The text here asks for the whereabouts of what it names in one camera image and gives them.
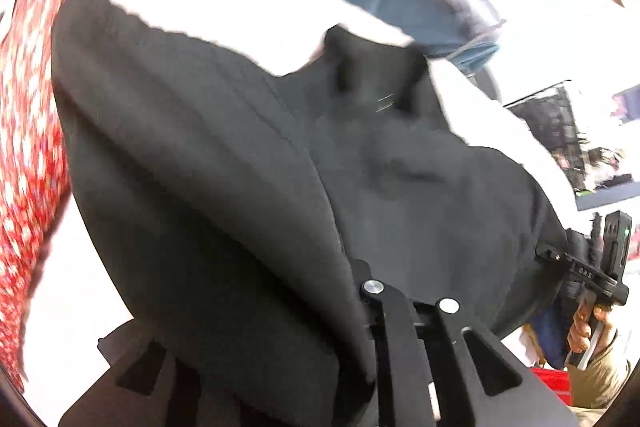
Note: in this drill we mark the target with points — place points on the person's right forearm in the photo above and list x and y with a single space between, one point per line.
607 377

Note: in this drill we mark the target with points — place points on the red box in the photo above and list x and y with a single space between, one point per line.
550 384

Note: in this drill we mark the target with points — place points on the black jacket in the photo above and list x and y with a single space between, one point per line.
225 187

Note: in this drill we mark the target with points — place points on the red floral cloth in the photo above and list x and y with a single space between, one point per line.
30 157

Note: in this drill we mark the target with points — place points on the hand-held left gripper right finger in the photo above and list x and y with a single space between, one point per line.
400 327

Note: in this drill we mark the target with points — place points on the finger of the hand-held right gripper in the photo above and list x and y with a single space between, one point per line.
550 253

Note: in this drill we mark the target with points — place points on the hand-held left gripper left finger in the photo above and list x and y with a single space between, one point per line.
107 389

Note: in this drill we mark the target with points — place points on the person's right hand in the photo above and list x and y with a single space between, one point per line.
580 332

